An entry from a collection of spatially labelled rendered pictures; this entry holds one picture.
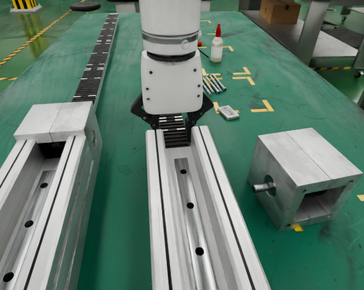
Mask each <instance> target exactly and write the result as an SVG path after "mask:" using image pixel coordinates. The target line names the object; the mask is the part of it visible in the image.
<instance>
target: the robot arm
mask: <svg viewBox="0 0 364 290"><path fill-rule="evenodd" d="M139 7H140V19H141V32H142V39H143V48H144V49H145V50H144V51H143V52H142V56H141V87H142V92H141V94H140V95H139V96H138V98H137V99H136V101H135V102H134V103H133V105H132V106H131V113H133V114H134V115H136V116H138V117H141V119H142V120H144V121H145V122H146V123H148V124H149V125H151V128H152V130H154V131H156V130H157V129H160V123H159V118H160V114H170V113H185V112H186V113H187V118H185V131H186V135H187V141H188V143H191V128H192V127H194V125H195V124H196V123H197V120H198V119H200V118H201V117H202V116H203V115H204V114H205V112H207V111H208V110H210V109H211V108H213V107H214V104H213V101H212V100H211V99H210V98H209V97H208V96H207V94H206V93H205V92H204V91H203V88H202V66H201V57H200V52H199V50H198V49H197V44H198V42H199V40H200V39H201V31H200V14H201V0H139ZM202 102H203V103H202ZM143 105H144V110H143V109H142V108H141V107H142V106H143Z"/></svg>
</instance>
